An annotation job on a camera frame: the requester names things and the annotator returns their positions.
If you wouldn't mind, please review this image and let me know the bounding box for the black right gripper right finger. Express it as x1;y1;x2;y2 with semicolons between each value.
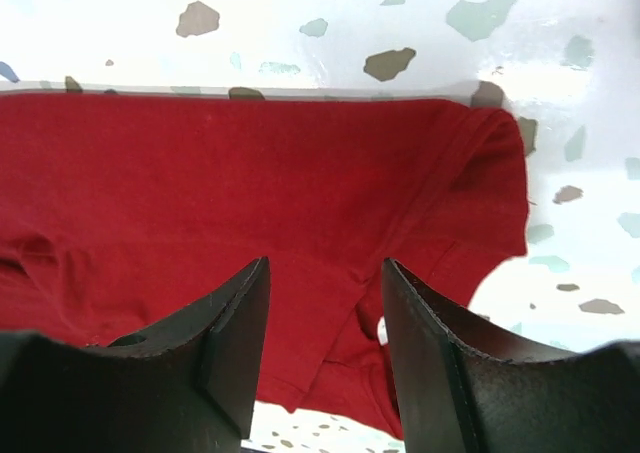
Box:
381;259;639;453

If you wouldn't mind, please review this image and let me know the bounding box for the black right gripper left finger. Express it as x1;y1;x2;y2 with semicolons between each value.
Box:
1;258;270;452

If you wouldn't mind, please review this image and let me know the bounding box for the red t shirt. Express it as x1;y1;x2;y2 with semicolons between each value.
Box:
1;93;529;436

